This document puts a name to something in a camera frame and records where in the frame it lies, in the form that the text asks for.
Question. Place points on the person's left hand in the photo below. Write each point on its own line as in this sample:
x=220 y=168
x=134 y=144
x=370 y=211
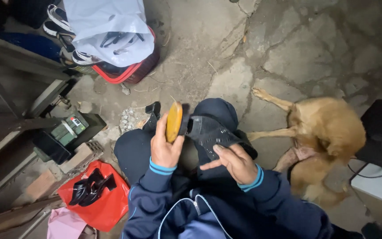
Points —
x=162 y=151

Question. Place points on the person's right hand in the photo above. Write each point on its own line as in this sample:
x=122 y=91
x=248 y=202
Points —
x=239 y=166

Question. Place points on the yellow wooden shoe brush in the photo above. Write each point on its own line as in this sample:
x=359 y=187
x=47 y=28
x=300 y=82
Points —
x=173 y=122

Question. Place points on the black perforated shoe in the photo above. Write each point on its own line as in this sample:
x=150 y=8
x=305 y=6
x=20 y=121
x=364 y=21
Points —
x=211 y=132

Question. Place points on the person's left leg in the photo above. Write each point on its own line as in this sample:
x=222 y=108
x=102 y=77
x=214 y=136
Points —
x=133 y=151

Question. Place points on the person's leg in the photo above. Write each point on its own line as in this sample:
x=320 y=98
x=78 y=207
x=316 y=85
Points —
x=133 y=151
x=216 y=108

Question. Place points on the black heeled sandal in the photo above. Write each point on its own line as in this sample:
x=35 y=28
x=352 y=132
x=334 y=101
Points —
x=153 y=116

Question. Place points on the pile of small stones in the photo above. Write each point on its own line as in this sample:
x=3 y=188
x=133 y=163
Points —
x=129 y=119

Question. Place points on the person's dark blue jacket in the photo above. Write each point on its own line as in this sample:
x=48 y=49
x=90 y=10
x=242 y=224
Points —
x=211 y=215

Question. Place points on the person's right leg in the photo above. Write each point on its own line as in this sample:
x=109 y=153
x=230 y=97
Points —
x=216 y=108

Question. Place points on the grey stone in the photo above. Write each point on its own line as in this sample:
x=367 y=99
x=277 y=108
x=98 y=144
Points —
x=125 y=89

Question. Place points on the red plastic bag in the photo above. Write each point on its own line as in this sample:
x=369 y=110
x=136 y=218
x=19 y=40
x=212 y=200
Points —
x=108 y=205

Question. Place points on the glossy black high heel pair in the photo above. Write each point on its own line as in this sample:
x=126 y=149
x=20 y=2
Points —
x=90 y=189

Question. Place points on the grey perforated brick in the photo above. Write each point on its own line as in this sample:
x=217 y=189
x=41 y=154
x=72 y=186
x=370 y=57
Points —
x=80 y=157

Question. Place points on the red plastic basket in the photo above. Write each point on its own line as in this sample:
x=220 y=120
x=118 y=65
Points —
x=134 y=71

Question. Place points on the brown dog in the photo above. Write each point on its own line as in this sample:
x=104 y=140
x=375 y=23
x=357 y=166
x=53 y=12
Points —
x=323 y=132

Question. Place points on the green box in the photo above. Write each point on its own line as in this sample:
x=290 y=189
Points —
x=68 y=129

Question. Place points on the black box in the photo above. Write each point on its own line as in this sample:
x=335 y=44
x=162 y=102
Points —
x=50 y=149

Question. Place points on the pink plastic bag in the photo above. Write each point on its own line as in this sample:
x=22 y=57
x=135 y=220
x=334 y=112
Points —
x=65 y=224

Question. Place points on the orange brick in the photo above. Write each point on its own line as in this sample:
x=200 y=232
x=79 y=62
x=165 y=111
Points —
x=41 y=186

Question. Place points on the black and white sneaker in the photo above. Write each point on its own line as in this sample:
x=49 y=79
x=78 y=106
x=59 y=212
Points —
x=78 y=56
x=56 y=20

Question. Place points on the white plastic bag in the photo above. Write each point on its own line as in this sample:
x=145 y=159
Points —
x=108 y=30

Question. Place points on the white box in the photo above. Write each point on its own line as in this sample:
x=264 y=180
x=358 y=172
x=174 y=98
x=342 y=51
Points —
x=381 y=191

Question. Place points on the wooden plank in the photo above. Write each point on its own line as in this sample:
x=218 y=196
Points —
x=8 y=217

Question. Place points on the blue cloth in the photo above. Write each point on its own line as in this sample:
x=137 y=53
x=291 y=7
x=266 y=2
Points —
x=31 y=44

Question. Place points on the grey metal frame table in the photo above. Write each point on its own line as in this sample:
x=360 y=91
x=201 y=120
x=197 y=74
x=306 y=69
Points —
x=8 y=86

